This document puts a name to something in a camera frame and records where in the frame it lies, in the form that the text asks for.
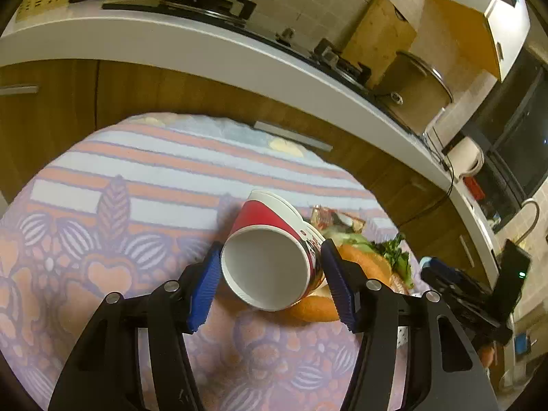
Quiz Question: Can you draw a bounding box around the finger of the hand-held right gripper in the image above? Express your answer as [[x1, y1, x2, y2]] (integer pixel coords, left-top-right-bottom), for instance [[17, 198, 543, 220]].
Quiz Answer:
[[420, 256, 476, 298]]

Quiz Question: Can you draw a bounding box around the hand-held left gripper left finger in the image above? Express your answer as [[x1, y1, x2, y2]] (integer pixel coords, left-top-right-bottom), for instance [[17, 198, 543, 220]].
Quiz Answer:
[[48, 241, 223, 411]]

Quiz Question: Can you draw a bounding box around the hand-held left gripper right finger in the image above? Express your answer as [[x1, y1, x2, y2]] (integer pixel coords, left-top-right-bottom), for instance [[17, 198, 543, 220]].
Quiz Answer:
[[320, 239, 499, 411]]

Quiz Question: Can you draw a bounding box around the burger with lettuce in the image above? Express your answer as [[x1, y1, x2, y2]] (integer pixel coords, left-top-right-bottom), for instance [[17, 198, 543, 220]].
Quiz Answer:
[[280, 233, 415, 324]]

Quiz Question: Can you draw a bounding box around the red and white paper cup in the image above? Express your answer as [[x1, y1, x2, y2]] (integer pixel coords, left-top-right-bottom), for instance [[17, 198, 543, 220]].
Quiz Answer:
[[220, 189, 328, 312]]

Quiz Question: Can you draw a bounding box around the snack wrapper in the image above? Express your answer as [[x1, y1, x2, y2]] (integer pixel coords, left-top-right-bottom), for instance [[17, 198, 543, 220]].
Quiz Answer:
[[309, 205, 366, 234]]

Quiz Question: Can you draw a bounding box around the steel sink faucet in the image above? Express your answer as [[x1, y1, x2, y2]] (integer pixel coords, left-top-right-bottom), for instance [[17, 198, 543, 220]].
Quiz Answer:
[[520, 199, 542, 240]]

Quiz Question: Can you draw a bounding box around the red plastic tray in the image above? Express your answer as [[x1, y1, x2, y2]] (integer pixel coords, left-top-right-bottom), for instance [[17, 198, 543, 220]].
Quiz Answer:
[[464, 175, 487, 202]]

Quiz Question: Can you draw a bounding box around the white electric kettle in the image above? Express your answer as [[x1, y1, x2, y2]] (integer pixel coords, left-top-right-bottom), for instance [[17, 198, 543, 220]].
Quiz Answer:
[[445, 137, 485, 179]]

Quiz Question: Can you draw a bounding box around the floral patterned tablecloth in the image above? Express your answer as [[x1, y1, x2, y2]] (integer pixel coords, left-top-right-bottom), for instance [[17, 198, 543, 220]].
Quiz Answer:
[[0, 113, 412, 411]]

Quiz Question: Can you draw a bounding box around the dark window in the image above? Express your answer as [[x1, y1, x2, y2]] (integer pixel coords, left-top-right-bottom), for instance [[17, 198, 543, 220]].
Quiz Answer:
[[462, 47, 548, 219]]

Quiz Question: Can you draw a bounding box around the brown rice cooker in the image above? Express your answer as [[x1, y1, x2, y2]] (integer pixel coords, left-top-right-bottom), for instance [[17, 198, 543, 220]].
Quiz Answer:
[[374, 50, 454, 135]]

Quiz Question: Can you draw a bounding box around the wooden base cabinet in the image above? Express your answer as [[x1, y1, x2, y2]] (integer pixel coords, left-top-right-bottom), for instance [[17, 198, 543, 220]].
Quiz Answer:
[[0, 58, 501, 283]]

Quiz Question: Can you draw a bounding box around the wooden cutting board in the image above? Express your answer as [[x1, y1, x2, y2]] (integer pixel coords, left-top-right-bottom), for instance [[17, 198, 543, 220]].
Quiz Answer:
[[342, 0, 418, 88]]

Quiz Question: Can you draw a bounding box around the black glass gas hob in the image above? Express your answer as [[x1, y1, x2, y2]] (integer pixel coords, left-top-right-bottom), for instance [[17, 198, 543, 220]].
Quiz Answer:
[[102, 0, 377, 95]]

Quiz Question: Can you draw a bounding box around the black power cable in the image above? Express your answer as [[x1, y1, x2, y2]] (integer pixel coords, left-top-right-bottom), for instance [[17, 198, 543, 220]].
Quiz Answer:
[[426, 128, 455, 225]]

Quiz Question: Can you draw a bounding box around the white and orange wall cabinet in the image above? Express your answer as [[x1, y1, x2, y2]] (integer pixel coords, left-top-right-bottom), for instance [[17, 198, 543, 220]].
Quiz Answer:
[[417, 0, 532, 83]]

